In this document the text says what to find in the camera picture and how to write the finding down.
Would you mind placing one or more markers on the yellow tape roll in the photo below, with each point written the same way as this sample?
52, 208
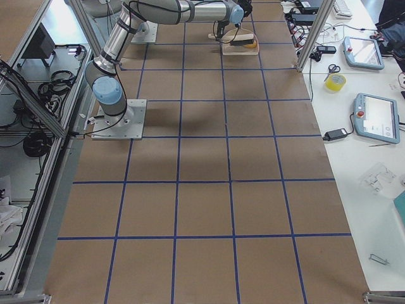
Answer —
335, 82

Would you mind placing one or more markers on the beige plastic dustpan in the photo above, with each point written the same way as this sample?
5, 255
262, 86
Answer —
228, 50

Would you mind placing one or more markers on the beige hand brush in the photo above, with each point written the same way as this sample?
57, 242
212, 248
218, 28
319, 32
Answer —
236, 39

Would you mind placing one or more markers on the teach pendant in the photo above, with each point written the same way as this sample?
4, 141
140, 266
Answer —
362, 53
377, 118

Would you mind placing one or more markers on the far teach pendant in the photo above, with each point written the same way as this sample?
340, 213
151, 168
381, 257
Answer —
362, 53

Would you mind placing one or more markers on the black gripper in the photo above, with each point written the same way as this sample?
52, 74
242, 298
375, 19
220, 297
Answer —
220, 27

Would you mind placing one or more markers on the black scissors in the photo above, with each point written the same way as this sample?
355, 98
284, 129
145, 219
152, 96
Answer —
332, 68

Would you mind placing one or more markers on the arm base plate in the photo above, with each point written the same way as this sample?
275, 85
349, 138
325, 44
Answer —
146, 33
131, 126

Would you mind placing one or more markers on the black power brick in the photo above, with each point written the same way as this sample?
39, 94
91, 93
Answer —
336, 134

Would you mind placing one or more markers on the aluminium frame post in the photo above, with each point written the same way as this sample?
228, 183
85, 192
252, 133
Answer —
318, 24

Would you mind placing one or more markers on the near teach pendant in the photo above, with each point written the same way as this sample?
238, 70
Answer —
377, 118

